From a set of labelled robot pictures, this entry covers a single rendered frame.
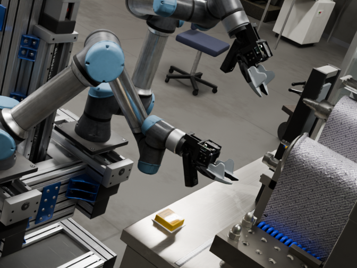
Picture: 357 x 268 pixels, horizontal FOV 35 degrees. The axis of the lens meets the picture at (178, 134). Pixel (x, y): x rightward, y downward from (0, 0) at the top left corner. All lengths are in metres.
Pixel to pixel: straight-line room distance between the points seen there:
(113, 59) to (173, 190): 2.22
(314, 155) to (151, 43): 0.85
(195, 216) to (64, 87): 0.60
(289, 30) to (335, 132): 7.28
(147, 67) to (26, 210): 0.72
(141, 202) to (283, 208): 1.96
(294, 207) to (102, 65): 0.70
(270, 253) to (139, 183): 2.22
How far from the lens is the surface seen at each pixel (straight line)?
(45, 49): 2.06
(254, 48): 1.69
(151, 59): 2.23
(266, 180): 1.80
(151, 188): 3.75
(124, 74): 1.88
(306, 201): 1.68
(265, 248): 1.65
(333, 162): 1.65
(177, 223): 1.79
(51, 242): 2.73
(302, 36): 9.02
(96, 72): 1.69
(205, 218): 1.91
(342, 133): 1.85
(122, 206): 3.48
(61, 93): 1.74
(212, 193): 2.07
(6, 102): 1.94
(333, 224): 1.67
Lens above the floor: 1.89
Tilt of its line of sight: 24 degrees down
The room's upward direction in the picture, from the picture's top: 19 degrees clockwise
